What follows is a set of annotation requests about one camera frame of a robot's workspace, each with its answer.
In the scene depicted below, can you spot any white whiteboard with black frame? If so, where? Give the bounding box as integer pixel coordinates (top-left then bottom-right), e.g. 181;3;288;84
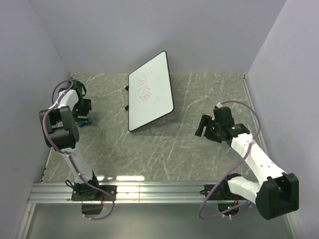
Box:
125;51;174;132

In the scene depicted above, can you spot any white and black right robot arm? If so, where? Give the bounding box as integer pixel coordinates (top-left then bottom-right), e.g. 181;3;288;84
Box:
195;106;300;220

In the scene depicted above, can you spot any blue whiteboard eraser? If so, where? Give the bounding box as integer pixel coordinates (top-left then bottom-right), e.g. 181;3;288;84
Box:
77;118;92;127

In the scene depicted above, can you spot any aluminium mounting rail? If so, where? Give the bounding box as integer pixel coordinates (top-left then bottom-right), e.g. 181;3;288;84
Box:
27;181;255;204

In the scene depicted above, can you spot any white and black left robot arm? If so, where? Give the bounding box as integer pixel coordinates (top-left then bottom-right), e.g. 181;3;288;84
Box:
39;80;101;200

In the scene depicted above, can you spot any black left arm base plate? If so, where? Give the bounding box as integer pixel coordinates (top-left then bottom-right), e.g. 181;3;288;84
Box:
71;183;117;202

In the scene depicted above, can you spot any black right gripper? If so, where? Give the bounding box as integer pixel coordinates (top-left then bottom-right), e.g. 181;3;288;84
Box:
194;115;222;143

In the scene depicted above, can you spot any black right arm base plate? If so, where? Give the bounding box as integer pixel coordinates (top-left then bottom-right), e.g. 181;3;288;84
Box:
199;183;250;201

